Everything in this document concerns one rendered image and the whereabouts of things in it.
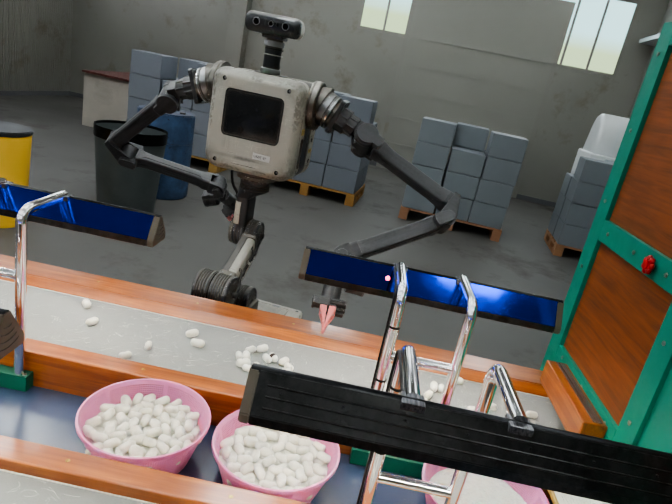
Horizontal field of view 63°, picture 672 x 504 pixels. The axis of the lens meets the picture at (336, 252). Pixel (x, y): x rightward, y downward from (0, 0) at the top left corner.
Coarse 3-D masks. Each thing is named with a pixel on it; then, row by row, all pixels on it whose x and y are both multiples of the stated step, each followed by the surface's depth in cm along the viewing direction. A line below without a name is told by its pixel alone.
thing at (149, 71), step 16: (144, 64) 662; (160, 64) 658; (176, 64) 693; (192, 64) 695; (144, 80) 668; (160, 80) 665; (176, 80) 695; (128, 96) 679; (144, 96) 674; (128, 112) 684; (192, 112) 668; (208, 112) 665; (208, 160) 681
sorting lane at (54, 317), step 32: (0, 288) 157; (32, 288) 161; (32, 320) 145; (64, 320) 148; (128, 320) 154; (160, 320) 158; (96, 352) 136; (160, 352) 142; (192, 352) 145; (224, 352) 148; (256, 352) 151; (288, 352) 155; (320, 352) 158; (480, 384) 159; (544, 416) 149
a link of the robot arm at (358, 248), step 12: (432, 216) 177; (444, 216) 176; (396, 228) 175; (408, 228) 175; (420, 228) 176; (432, 228) 176; (360, 240) 170; (372, 240) 171; (384, 240) 172; (396, 240) 173; (408, 240) 174; (348, 252) 167; (360, 252) 168; (372, 252) 170
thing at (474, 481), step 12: (432, 480) 118; (444, 480) 118; (468, 480) 120; (480, 480) 120; (492, 480) 121; (468, 492) 115; (480, 492) 116; (492, 492) 117; (504, 492) 119; (516, 492) 119
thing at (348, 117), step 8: (344, 104) 181; (336, 112) 183; (344, 112) 184; (352, 112) 185; (336, 120) 184; (344, 120) 183; (352, 120) 184; (360, 120) 187; (328, 128) 185; (336, 128) 186; (344, 128) 185; (352, 128) 184
